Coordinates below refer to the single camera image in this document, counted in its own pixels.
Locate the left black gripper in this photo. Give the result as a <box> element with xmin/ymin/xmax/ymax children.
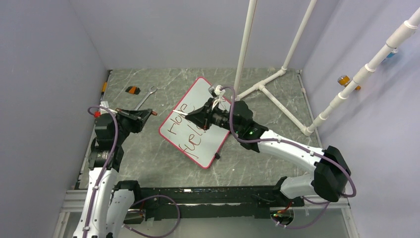
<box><xmin>113</xmin><ymin>108</ymin><xmax>152</xmax><ymax>145</ymax></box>

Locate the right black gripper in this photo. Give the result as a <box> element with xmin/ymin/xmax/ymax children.
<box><xmin>186</xmin><ymin>98</ymin><xmax>242</xmax><ymax>134</ymax></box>

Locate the red-framed whiteboard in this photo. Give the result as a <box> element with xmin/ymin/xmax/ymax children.
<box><xmin>159</xmin><ymin>77</ymin><xmax>229</xmax><ymax>169</ymax></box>

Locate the white whiteboard marker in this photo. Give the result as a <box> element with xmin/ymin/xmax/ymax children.
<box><xmin>172</xmin><ymin>110</ymin><xmax>188</xmax><ymax>116</ymax></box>

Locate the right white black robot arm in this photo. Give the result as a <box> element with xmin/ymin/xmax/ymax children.
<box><xmin>185</xmin><ymin>98</ymin><xmax>351</xmax><ymax>206</ymax></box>

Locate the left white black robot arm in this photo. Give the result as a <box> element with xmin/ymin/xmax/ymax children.
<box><xmin>73</xmin><ymin>106</ymin><xmax>156</xmax><ymax>238</ymax></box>

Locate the silver wrench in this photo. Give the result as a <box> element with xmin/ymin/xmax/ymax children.
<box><xmin>134</xmin><ymin>86</ymin><xmax>158</xmax><ymax>111</ymax></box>

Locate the small orange black object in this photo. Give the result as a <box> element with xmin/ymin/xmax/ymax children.
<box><xmin>125</xmin><ymin>86</ymin><xmax>141</xmax><ymax>95</ymax></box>

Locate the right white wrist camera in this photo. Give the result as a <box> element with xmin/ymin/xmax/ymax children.
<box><xmin>208</xmin><ymin>85</ymin><xmax>225</xmax><ymax>110</ymax></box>

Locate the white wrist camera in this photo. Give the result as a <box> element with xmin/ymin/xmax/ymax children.
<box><xmin>208</xmin><ymin>85</ymin><xmax>225</xmax><ymax>110</ymax></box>
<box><xmin>92</xmin><ymin>101</ymin><xmax>117</xmax><ymax>118</ymax></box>

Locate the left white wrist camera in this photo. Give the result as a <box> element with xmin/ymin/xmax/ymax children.
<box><xmin>92</xmin><ymin>101</ymin><xmax>117</xmax><ymax>118</ymax></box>

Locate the orange-handled tool at edge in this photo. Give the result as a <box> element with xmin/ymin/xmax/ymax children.
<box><xmin>100</xmin><ymin>82</ymin><xmax>107</xmax><ymax>100</ymax></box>

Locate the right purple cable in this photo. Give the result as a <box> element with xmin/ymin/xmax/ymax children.
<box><xmin>216</xmin><ymin>86</ymin><xmax>357</xmax><ymax>230</ymax></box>

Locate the purple cable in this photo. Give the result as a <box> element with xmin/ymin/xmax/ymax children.
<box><xmin>81</xmin><ymin>106</ymin><xmax>181</xmax><ymax>238</ymax></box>
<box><xmin>216</xmin><ymin>86</ymin><xmax>357</xmax><ymax>230</ymax></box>

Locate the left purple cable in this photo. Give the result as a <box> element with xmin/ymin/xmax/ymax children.
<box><xmin>81</xmin><ymin>106</ymin><xmax>181</xmax><ymax>238</ymax></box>

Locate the orange wall knob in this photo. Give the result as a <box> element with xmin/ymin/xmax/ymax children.
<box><xmin>337</xmin><ymin>75</ymin><xmax>351</xmax><ymax>87</ymax></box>

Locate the white PVC pipe frame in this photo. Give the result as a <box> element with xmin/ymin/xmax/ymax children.
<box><xmin>235</xmin><ymin>0</ymin><xmax>420</xmax><ymax>136</ymax></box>

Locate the blue wall clip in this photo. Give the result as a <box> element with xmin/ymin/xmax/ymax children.
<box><xmin>386</xmin><ymin>48</ymin><xmax>398</xmax><ymax>59</ymax></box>

